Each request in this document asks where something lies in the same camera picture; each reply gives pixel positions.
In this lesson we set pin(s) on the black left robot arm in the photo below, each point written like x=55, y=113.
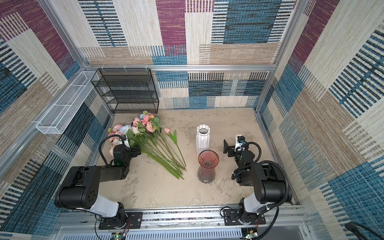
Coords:
x=80, y=188

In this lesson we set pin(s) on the pile of artificial flowers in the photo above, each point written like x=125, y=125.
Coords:
x=147, y=131

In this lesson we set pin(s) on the white wire mesh basket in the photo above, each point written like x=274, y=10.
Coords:
x=59, y=116

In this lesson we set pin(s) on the black wire shelf rack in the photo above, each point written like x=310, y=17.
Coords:
x=130, y=90

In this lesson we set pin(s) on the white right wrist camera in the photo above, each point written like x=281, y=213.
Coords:
x=240, y=142

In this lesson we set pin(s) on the pink tulip with leaves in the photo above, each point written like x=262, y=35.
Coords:
x=173, y=137

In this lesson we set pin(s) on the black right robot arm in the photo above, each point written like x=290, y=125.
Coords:
x=269, y=181

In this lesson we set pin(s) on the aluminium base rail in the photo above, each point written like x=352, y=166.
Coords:
x=187, y=223

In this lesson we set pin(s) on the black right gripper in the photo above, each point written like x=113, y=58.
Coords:
x=229, y=147

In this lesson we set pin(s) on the red glass vase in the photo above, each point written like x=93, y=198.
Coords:
x=208, y=161

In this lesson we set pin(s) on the white ribbed ceramic vase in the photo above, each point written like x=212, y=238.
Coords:
x=202, y=138

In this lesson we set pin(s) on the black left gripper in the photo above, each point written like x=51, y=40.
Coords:
x=133, y=151

